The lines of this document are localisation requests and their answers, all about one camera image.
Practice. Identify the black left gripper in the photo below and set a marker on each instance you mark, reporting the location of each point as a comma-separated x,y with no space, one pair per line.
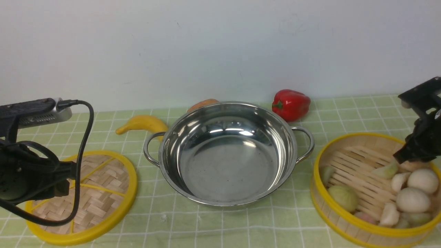
30,171

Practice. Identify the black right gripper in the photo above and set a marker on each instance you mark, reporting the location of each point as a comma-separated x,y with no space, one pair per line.
424,143

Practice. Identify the woven bamboo steamer lid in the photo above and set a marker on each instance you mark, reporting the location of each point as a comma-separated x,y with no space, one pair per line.
108,188

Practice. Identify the yellow rimmed bamboo steamer basket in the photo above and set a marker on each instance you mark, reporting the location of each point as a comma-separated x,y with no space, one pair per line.
354,156

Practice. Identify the stainless steel pot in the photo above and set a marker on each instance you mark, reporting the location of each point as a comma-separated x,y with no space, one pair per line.
228,154

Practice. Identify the white round bun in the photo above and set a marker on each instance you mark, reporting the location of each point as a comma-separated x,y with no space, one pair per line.
424,179
413,200

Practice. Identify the white dumpling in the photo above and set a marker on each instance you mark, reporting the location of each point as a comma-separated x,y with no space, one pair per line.
399,180
390,215

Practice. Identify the pale green dumpling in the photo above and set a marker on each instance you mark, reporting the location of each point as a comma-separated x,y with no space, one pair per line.
326,172
411,220

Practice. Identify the pink bun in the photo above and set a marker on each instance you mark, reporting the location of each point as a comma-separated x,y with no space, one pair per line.
365,217

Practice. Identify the green round bun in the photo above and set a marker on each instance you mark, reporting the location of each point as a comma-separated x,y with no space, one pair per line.
345,197

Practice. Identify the red bell pepper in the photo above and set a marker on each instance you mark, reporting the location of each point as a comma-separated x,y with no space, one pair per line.
290,105

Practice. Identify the yellow banana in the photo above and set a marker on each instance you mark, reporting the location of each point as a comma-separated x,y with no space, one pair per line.
148,123

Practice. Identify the orange sweet potato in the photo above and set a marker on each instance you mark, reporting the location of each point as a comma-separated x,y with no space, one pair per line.
202,104

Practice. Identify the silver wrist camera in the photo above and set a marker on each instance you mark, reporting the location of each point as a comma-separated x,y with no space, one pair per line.
42,112

